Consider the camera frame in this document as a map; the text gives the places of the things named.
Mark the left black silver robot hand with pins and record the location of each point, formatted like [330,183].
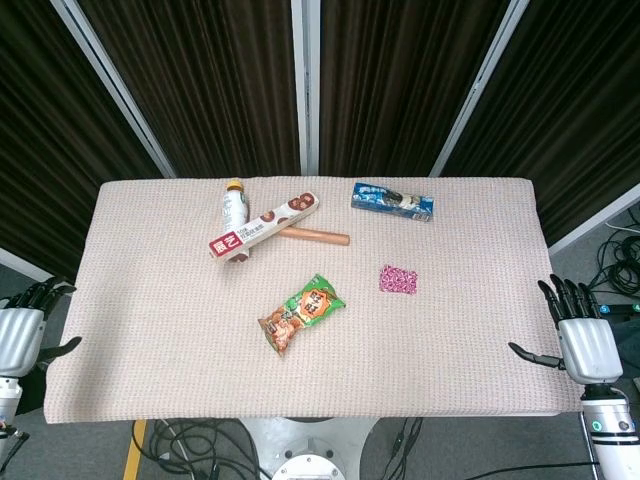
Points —
[20,340]

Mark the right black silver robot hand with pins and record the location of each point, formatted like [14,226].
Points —
[590,350]

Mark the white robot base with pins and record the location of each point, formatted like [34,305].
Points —
[305,450]

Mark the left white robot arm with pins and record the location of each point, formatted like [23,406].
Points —
[7,400]

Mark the power strip with lit buttons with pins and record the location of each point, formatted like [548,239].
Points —
[606,309]

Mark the pink woven table cloth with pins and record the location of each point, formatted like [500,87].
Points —
[150,325]

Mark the yellow floor tape strip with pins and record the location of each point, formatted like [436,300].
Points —
[134,450]

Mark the dark brown curtain panel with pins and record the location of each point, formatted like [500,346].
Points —
[50,150]
[400,90]
[210,90]
[575,125]

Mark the blue cookie box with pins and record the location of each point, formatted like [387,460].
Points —
[390,200]

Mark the white bottle tan cap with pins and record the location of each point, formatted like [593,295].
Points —
[234,210]

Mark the long white box red label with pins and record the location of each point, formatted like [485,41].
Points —
[260,227]

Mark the green snack bag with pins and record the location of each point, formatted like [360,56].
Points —
[300,315]

